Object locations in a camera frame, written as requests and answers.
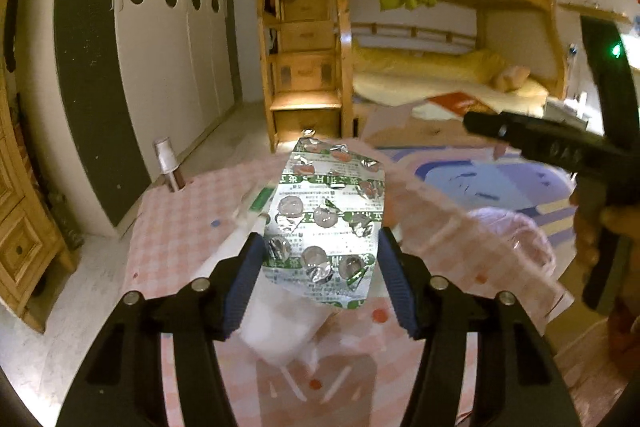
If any white capped spray bottle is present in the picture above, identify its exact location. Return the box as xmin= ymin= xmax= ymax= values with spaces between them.
xmin=152 ymin=138 xmax=187 ymax=194

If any white crumpled tissue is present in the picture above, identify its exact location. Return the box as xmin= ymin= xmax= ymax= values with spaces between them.
xmin=240 ymin=277 xmax=332 ymax=366

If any grey nightstand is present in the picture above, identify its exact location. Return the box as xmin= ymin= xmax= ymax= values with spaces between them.
xmin=544 ymin=99 xmax=591 ymax=128

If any cream bed sheet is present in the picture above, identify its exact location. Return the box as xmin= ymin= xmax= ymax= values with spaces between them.
xmin=352 ymin=71 xmax=549 ymax=118

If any pink-lined trash bin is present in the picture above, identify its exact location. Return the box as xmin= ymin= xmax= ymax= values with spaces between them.
xmin=460 ymin=207 xmax=559 ymax=284

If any pink checkered tablecloth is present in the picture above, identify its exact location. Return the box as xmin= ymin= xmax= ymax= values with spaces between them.
xmin=122 ymin=147 xmax=576 ymax=427

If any person's right hand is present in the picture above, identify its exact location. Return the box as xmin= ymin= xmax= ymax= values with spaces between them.
xmin=571 ymin=189 xmax=640 ymax=275

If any red white paper packet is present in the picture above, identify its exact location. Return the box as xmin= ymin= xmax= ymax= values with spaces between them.
xmin=425 ymin=91 xmax=501 ymax=118

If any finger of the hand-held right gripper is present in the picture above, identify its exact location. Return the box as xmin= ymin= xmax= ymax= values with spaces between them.
xmin=464 ymin=110 xmax=531 ymax=152

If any white green tube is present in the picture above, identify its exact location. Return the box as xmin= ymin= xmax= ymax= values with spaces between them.
xmin=197 ymin=186 xmax=277 ymax=279

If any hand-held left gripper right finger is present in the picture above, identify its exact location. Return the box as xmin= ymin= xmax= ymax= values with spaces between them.
xmin=377 ymin=227 xmax=573 ymax=427

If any silver pill blister pack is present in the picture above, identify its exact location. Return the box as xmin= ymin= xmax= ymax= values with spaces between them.
xmin=260 ymin=129 xmax=388 ymax=310

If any wooden cabinet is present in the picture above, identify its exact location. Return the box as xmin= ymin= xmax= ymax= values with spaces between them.
xmin=0 ymin=0 xmax=81 ymax=333

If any wooden staircase with drawers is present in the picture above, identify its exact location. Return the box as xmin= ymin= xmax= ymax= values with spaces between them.
xmin=255 ymin=0 xmax=347 ymax=152

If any colourful oval rug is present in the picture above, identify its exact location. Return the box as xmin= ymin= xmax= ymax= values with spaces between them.
xmin=370 ymin=142 xmax=581 ymax=228

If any wooden bunk bed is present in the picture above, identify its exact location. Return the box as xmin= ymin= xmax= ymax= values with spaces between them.
xmin=327 ymin=0 xmax=571 ymax=148

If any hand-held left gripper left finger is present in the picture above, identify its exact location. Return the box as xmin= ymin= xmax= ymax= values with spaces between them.
xmin=55 ymin=232 xmax=268 ymax=427

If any wooden wall shelf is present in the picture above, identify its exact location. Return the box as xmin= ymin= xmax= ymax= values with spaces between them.
xmin=557 ymin=1 xmax=632 ymax=26

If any white wardrobe with round holes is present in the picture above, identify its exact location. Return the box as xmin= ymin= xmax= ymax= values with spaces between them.
xmin=20 ymin=0 xmax=246 ymax=238

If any yellow blanket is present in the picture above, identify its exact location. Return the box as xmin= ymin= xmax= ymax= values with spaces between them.
xmin=350 ymin=47 xmax=507 ymax=88

